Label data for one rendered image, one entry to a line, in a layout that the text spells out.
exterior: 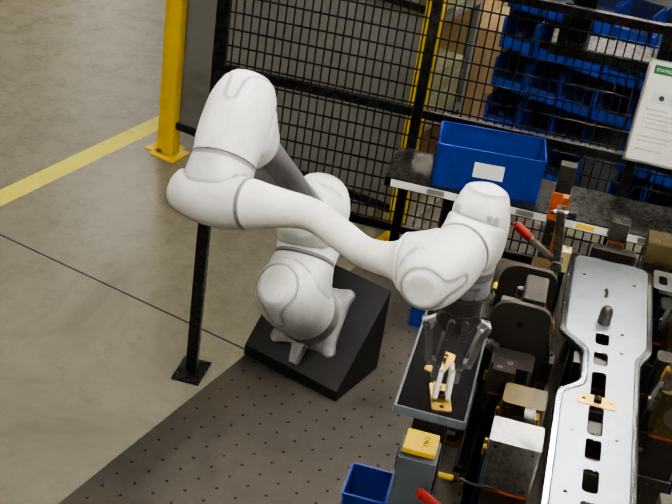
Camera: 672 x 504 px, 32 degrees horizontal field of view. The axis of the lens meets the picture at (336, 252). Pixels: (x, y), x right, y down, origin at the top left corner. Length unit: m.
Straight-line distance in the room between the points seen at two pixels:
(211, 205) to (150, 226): 2.75
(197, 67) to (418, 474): 3.46
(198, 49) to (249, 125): 3.04
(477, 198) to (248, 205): 0.47
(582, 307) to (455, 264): 1.12
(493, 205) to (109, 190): 3.43
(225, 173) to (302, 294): 0.58
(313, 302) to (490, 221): 0.89
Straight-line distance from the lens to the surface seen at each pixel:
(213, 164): 2.29
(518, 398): 2.47
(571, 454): 2.50
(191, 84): 5.42
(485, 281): 2.09
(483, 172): 3.32
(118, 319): 4.42
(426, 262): 1.88
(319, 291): 2.83
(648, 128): 3.44
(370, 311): 2.98
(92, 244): 4.87
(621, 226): 3.26
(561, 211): 2.93
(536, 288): 2.64
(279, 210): 2.21
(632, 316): 3.01
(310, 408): 2.94
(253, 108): 2.33
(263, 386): 2.99
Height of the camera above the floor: 2.50
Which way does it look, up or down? 30 degrees down
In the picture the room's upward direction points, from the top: 9 degrees clockwise
